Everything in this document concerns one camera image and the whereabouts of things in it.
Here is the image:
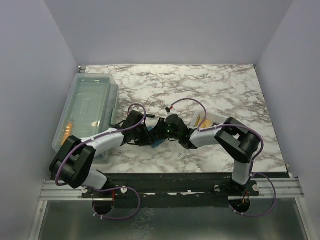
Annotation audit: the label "teal leather card holder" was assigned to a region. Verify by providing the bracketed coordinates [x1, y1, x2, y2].
[147, 126, 165, 148]

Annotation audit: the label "credit cards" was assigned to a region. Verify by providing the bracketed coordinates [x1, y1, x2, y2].
[194, 117, 219, 129]

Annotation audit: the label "clear acrylic card box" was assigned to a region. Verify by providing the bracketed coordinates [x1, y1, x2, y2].
[189, 110, 228, 129]

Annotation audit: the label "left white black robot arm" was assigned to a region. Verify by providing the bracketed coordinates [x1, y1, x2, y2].
[49, 110, 148, 198]

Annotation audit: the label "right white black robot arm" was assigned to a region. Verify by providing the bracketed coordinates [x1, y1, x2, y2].
[149, 114, 264, 196]

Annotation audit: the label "clear plastic storage bin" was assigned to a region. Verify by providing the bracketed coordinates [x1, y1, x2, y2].
[52, 73, 119, 152]

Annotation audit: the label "orange tool in bin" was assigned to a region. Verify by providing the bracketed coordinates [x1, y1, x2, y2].
[61, 121, 73, 145]

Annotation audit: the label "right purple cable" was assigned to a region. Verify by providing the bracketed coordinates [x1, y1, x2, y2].
[169, 98, 278, 218]

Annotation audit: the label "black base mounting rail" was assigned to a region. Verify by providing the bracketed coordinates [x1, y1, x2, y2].
[51, 171, 292, 210]

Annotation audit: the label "aluminium extrusion rail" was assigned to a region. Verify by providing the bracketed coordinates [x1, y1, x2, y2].
[38, 177, 305, 201]

